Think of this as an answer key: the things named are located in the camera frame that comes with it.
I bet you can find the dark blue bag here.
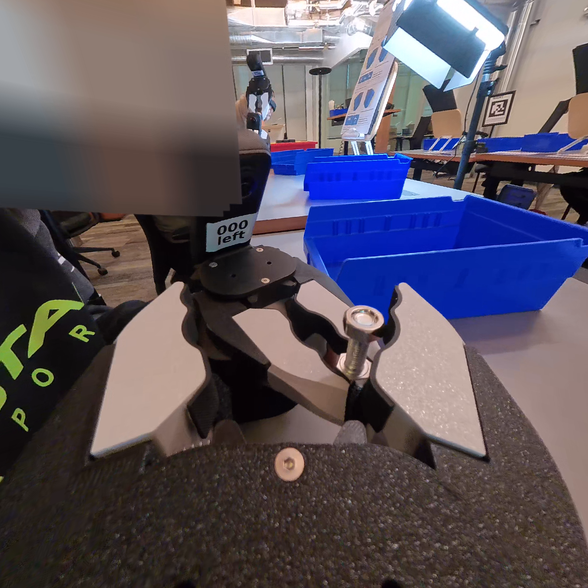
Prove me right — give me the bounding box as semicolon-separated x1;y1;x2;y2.
496;184;536;210

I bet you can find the long wooden desk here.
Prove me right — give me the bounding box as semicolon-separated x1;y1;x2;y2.
400;147;588;198

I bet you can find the black office chair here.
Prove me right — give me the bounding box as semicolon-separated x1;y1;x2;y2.
51;212;120;276

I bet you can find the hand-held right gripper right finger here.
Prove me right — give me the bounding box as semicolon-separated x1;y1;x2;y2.
342;283;488;462

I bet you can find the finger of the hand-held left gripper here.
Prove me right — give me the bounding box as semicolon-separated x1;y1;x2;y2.
232;308;354;425
283;280;368;364

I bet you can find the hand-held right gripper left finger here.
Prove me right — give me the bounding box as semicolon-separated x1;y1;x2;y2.
89;281;221;460

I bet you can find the roll-up banner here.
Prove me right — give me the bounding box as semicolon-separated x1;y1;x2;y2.
340;19;398;140

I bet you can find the studio light on stand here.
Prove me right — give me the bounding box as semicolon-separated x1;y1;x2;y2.
382;0;509;189

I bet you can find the black printed shirt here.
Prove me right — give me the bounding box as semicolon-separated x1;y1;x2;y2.
0;210;152;478

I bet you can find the silver hex bolt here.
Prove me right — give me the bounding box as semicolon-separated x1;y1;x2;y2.
336;333;373;380

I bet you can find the black floor lamp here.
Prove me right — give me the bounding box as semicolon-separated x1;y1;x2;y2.
309;66;332;152

